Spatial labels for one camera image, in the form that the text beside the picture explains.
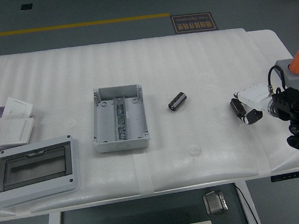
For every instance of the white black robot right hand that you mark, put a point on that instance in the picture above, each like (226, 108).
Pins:
(254, 97)

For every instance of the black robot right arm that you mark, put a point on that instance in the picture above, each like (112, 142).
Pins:
(297, 103)

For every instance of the open grey junction box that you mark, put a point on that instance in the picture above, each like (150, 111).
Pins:
(105, 121)

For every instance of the grey block holder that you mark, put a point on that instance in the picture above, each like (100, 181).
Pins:
(297, 80)

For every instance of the black orange floor sign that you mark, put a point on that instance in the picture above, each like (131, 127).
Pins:
(194, 23)

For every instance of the silver metal foot pedal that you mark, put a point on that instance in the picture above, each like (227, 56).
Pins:
(215, 202)

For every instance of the white foam mat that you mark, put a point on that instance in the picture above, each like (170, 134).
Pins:
(134, 65)

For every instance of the white flat cover plate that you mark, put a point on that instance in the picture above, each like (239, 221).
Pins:
(16, 107)

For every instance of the metal terminal rail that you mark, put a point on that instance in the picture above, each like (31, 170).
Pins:
(121, 120)

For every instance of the grey enclosure with transparent cover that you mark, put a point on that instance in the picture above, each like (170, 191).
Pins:
(35, 168)

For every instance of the white wall switch panel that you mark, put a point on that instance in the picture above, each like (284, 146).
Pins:
(16, 131)

